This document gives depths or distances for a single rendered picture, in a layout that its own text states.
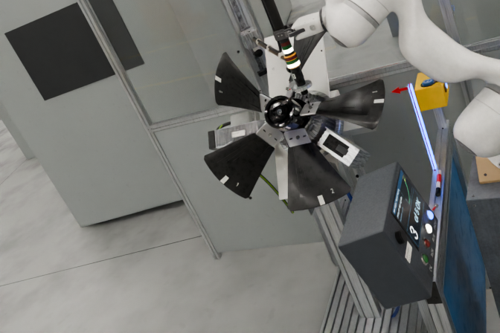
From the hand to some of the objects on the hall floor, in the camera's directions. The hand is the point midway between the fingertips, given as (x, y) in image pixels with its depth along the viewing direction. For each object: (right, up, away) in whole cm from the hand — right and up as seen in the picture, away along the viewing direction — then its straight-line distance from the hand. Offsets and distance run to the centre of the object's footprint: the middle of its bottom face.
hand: (281, 32), depth 184 cm
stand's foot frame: (+51, -116, +79) cm, 150 cm away
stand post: (+48, -121, +72) cm, 149 cm away
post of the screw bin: (+68, -127, +40) cm, 149 cm away
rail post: (+70, -145, -2) cm, 161 cm away
